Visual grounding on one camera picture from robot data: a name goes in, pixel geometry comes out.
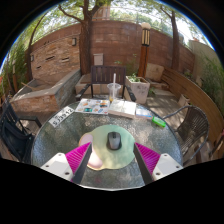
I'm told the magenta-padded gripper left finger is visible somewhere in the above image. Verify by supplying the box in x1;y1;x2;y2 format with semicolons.
40;142;94;185

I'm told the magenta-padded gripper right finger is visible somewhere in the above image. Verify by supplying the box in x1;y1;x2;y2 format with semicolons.
133;142;184;185

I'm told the grey and black computer mouse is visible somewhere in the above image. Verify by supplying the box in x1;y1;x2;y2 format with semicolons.
106;131;123;151

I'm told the green mouse pad, pink rest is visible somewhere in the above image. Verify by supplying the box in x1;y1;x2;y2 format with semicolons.
78;124;136;171

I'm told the small green box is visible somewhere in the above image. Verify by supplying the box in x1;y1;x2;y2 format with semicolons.
151;115;167;128

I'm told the brown wicker chair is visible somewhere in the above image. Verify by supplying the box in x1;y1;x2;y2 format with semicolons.
162;105;210;167

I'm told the white number plate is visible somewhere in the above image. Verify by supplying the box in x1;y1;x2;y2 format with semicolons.
48;106;75;128

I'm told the black metal chair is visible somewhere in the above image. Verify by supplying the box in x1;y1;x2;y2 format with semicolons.
0;99;43;164

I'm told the small blue and white booklet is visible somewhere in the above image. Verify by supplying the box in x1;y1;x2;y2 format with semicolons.
135;107;154;120

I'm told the small white flower pot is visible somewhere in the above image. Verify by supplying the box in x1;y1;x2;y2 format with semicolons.
178;93;191;108

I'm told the stone raised garden bed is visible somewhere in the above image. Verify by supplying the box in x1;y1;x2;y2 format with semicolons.
9;68;82;114

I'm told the open white book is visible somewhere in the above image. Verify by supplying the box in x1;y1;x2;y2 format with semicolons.
108;99;137;120

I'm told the white planter box with plant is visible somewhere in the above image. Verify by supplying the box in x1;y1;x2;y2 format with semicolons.
125;73;151;105

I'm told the curved wooden bench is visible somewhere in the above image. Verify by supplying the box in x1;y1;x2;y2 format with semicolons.
161;66;224;134

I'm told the clear plastic cup with straw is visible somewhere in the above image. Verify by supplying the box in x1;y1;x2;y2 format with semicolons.
106;73;122;103

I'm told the dark wooden slatted chair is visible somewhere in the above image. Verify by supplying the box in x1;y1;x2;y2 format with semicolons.
75;65;137;103

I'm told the thin curved tree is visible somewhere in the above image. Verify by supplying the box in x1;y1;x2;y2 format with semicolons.
24;13;48;83

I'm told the thick forked tree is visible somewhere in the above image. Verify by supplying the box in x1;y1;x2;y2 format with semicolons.
58;0;113;76

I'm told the slim leaning tree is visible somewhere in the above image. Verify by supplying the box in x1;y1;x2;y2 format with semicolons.
156;0;183;72

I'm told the wooden garden lamp post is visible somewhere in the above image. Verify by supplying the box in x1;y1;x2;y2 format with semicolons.
137;22;152;79

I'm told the grey electrical wall box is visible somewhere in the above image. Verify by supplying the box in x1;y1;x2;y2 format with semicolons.
92;53;104;66

